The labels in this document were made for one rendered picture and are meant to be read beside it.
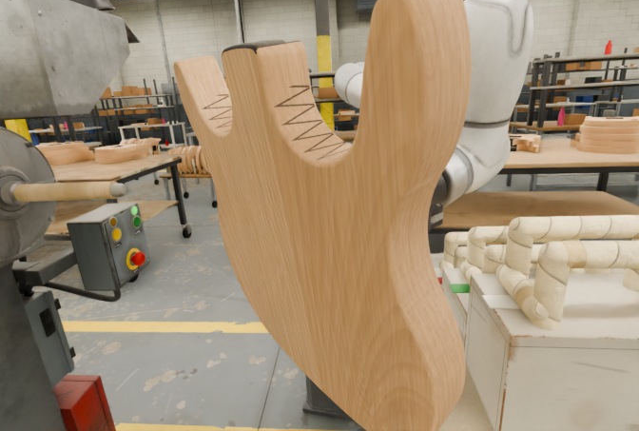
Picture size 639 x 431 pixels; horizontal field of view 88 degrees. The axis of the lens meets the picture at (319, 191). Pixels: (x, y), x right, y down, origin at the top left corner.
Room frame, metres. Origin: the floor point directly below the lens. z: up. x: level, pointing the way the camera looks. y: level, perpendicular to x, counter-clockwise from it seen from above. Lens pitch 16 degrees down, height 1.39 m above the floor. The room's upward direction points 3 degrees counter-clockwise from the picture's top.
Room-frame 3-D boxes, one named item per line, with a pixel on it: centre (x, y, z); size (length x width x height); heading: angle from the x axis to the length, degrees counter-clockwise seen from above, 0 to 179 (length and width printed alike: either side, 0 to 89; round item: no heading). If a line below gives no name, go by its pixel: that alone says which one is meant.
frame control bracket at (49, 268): (0.79, 0.67, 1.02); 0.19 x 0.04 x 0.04; 175
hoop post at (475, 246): (0.59, -0.30, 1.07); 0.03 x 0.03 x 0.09
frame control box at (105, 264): (0.85, 0.66, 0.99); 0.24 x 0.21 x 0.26; 85
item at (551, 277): (0.35, -0.28, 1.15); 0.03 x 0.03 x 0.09
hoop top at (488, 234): (0.59, -0.39, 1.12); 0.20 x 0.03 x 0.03; 84
